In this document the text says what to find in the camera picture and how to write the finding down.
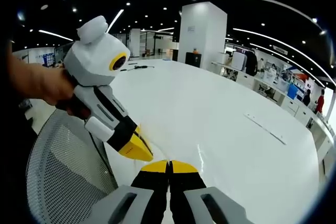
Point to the grey mesh office chair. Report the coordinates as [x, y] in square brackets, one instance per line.
[65, 171]

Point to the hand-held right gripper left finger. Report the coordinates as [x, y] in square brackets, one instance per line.
[149, 195]

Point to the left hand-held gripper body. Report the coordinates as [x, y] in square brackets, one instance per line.
[92, 61]

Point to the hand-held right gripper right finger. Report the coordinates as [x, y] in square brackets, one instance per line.
[186, 195]

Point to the blue box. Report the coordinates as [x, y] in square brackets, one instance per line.
[293, 91]

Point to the white appliance box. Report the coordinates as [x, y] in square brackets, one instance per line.
[239, 61]

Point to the long white counter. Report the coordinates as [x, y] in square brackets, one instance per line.
[291, 106]

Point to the white square pillar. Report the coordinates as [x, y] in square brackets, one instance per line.
[202, 35]

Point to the black cabinet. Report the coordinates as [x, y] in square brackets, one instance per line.
[193, 59]

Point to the person's left hand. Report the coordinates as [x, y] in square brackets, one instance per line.
[50, 85]

